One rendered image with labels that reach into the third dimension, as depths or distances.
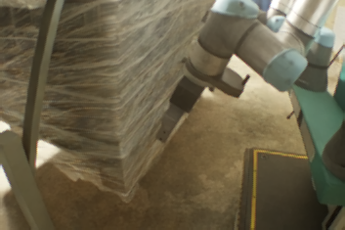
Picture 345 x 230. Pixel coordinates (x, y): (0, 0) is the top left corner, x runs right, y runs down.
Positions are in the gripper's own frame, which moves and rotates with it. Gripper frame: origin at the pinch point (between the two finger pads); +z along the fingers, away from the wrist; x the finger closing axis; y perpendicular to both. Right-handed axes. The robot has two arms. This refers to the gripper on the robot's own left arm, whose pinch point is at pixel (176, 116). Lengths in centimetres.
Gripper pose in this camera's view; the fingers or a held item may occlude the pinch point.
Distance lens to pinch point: 60.1
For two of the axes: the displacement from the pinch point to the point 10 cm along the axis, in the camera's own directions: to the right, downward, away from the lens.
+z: -3.5, 6.8, 6.4
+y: -8.5, -5.2, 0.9
